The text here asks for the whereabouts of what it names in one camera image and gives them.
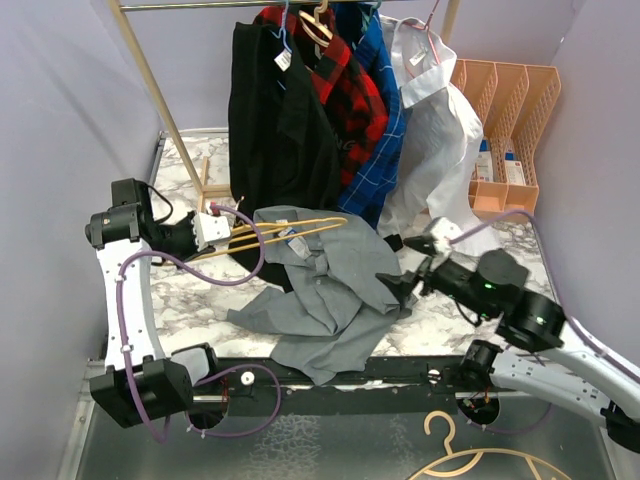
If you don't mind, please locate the blue plaid shirt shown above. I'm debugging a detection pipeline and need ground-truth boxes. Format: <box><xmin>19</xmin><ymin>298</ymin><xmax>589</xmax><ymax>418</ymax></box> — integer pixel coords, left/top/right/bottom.
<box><xmin>334</xmin><ymin>2</ymin><xmax>406</xmax><ymax>228</ymax></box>

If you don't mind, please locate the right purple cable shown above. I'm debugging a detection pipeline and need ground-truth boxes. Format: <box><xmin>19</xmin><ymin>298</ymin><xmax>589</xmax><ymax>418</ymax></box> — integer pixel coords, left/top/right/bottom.
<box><xmin>447</xmin><ymin>208</ymin><xmax>640</xmax><ymax>435</ymax></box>

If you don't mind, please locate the orange plastic file organizer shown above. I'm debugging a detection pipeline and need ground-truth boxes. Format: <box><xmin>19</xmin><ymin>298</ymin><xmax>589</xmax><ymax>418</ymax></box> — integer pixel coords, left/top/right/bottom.
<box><xmin>452</xmin><ymin>59</ymin><xmax>561</xmax><ymax>220</ymax></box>

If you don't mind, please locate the white box in organizer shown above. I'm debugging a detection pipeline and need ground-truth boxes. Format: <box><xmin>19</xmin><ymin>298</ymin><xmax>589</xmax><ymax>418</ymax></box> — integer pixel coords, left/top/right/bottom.
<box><xmin>475</xmin><ymin>138</ymin><xmax>494</xmax><ymax>182</ymax></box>
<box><xmin>503</xmin><ymin>139</ymin><xmax>527</xmax><ymax>186</ymax></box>

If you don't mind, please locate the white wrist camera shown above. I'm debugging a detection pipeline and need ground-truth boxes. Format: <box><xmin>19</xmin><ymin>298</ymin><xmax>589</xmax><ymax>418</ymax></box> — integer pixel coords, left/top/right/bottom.
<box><xmin>192</xmin><ymin>212</ymin><xmax>231</xmax><ymax>252</ymax></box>
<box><xmin>422</xmin><ymin>217</ymin><xmax>462</xmax><ymax>258</ymax></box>

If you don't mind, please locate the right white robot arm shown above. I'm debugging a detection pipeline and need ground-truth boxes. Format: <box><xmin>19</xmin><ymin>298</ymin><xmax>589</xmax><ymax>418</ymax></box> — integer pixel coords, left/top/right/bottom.
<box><xmin>377</xmin><ymin>235</ymin><xmax>639</xmax><ymax>452</ymax></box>

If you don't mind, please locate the beige hanger in foreground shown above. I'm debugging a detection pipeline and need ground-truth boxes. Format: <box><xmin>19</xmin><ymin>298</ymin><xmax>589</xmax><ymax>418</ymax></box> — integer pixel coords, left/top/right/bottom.
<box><xmin>410</xmin><ymin>410</ymin><xmax>570</xmax><ymax>480</ymax></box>

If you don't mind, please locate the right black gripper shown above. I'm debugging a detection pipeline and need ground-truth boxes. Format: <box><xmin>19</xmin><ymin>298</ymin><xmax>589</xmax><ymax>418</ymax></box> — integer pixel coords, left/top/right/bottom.
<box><xmin>374</xmin><ymin>235</ymin><xmax>493</xmax><ymax>318</ymax></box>

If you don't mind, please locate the purple cable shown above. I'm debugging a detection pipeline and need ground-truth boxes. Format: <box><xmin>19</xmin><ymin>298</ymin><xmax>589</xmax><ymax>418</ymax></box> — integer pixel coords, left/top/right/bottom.
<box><xmin>114</xmin><ymin>202</ymin><xmax>284</xmax><ymax>444</ymax></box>
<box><xmin>447</xmin><ymin>208</ymin><xmax>640</xmax><ymax>435</ymax></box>

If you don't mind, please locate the blue wire hanger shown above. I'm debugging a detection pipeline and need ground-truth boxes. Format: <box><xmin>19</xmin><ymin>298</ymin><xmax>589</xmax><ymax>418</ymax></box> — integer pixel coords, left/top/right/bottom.
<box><xmin>274</xmin><ymin>0</ymin><xmax>292</xmax><ymax>72</ymax></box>

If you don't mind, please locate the beige wooden hanger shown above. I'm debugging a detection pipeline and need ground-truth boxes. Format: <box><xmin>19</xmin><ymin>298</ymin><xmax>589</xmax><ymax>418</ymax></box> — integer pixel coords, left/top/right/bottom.
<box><xmin>298</xmin><ymin>0</ymin><xmax>333</xmax><ymax>48</ymax></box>

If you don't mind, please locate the white hanging shirt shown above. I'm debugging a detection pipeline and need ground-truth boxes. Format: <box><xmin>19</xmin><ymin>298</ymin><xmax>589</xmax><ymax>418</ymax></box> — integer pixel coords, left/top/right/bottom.
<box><xmin>377</xmin><ymin>17</ymin><xmax>484</xmax><ymax>250</ymax></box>

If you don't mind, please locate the black hanging shirt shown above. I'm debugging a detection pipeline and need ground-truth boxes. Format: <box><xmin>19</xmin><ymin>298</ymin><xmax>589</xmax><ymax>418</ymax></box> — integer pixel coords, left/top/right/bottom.
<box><xmin>227</xmin><ymin>22</ymin><xmax>344</xmax><ymax>294</ymax></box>

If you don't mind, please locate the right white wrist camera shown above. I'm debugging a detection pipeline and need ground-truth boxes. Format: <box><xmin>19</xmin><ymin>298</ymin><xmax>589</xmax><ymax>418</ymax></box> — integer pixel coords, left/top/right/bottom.
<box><xmin>422</xmin><ymin>217</ymin><xmax>462</xmax><ymax>258</ymax></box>

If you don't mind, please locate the wooden clothes rack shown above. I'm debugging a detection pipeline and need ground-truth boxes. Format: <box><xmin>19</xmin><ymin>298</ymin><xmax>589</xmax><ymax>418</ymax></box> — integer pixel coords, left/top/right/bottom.
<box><xmin>104</xmin><ymin>0</ymin><xmax>461</xmax><ymax>214</ymax></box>

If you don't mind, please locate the pink wire hanger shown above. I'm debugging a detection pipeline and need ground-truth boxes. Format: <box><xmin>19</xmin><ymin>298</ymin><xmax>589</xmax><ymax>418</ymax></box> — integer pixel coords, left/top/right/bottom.
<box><xmin>406</xmin><ymin>0</ymin><xmax>441</xmax><ymax>67</ymax></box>

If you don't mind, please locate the yellow wire hanger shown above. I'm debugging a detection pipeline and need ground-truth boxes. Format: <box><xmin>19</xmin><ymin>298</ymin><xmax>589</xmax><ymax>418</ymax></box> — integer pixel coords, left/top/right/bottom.
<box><xmin>193</xmin><ymin>202</ymin><xmax>348</xmax><ymax>260</ymax></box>

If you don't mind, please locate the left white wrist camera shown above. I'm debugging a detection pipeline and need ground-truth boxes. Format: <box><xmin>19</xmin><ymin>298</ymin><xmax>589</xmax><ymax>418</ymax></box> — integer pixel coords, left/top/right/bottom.
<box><xmin>192</xmin><ymin>212</ymin><xmax>231</xmax><ymax>252</ymax></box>

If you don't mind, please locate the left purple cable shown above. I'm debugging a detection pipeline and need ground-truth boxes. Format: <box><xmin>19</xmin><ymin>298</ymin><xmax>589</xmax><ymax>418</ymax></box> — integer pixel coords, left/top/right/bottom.
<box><xmin>114</xmin><ymin>202</ymin><xmax>284</xmax><ymax>444</ymax></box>

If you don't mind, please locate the red black plaid shirt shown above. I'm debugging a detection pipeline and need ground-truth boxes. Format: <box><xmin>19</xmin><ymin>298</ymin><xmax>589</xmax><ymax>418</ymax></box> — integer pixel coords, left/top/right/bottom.
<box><xmin>254</xmin><ymin>5</ymin><xmax>389</xmax><ymax>188</ymax></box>

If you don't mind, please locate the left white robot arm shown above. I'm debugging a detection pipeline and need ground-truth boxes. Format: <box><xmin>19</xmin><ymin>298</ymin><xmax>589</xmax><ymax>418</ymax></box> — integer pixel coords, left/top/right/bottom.
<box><xmin>85</xmin><ymin>178</ymin><xmax>230</xmax><ymax>428</ymax></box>

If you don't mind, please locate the grey button shirt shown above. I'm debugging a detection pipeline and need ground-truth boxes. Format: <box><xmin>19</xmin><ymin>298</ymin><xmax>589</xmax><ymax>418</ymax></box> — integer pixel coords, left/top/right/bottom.
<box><xmin>227</xmin><ymin>206</ymin><xmax>403</xmax><ymax>385</ymax></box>

